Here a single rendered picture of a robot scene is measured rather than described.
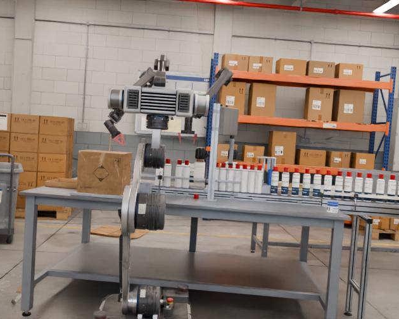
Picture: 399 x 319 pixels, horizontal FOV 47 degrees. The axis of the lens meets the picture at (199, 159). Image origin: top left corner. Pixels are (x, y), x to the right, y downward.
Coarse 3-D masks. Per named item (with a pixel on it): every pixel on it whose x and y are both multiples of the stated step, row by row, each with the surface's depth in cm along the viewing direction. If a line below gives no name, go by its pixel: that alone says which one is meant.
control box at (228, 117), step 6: (222, 108) 316; (228, 108) 318; (234, 108) 324; (222, 114) 316; (228, 114) 318; (234, 114) 324; (222, 120) 316; (228, 120) 319; (234, 120) 325; (222, 126) 316; (228, 126) 319; (234, 126) 325; (222, 132) 316; (228, 132) 320; (234, 132) 326
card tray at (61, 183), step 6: (48, 180) 336; (54, 180) 348; (60, 180) 357; (66, 180) 357; (72, 180) 357; (48, 186) 332; (54, 186) 332; (60, 186) 331; (66, 186) 331; (72, 186) 331
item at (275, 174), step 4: (276, 168) 330; (272, 172) 331; (276, 172) 330; (272, 176) 331; (276, 176) 330; (272, 180) 331; (276, 180) 330; (272, 184) 331; (276, 184) 330; (272, 188) 331; (276, 188) 331; (272, 192) 331; (276, 192) 331
